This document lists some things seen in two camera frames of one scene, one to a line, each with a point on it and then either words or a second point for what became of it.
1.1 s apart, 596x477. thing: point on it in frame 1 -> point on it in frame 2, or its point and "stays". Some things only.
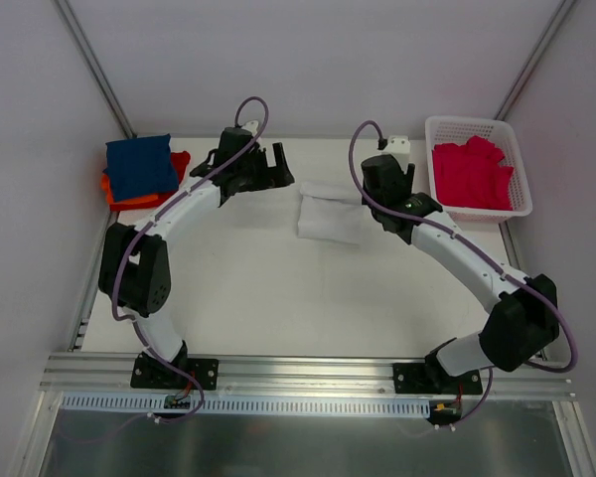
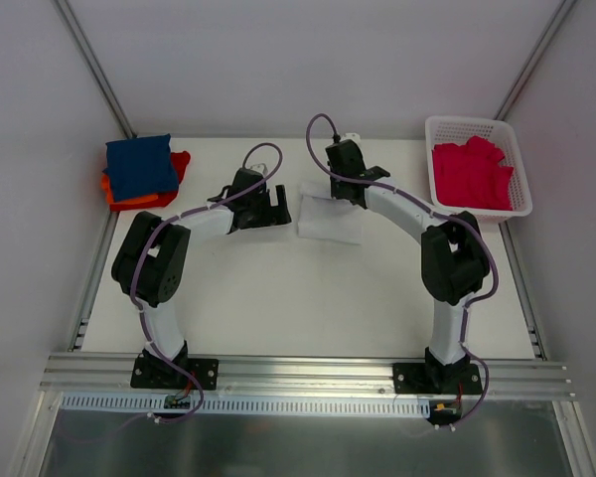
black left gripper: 262,174 -> 262,214
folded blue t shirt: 141,166 stays
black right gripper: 382,186 -> 345,186
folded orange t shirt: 111,201 stays
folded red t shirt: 181,161 stays
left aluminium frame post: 96,71 stays
